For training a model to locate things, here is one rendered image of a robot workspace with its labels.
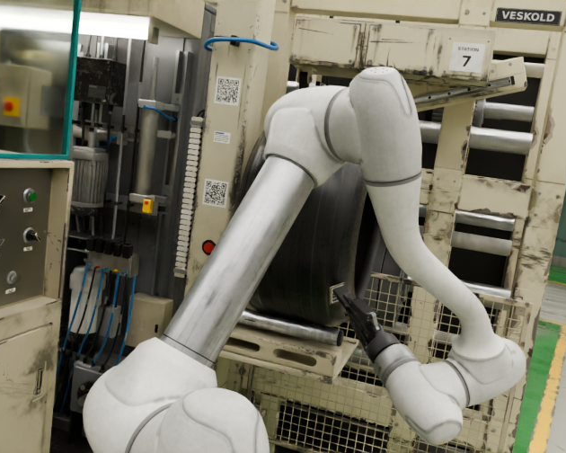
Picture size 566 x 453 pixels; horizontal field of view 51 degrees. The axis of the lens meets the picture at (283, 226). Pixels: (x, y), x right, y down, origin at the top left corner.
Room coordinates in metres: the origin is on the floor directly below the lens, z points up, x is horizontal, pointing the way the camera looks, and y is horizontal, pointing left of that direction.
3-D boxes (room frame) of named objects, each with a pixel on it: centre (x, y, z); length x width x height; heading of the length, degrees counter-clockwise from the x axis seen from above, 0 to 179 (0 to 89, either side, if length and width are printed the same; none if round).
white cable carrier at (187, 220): (1.75, 0.28, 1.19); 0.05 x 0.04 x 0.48; 163
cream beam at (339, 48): (1.95, -0.27, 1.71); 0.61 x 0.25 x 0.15; 73
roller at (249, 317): (1.57, -0.03, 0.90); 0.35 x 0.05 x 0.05; 73
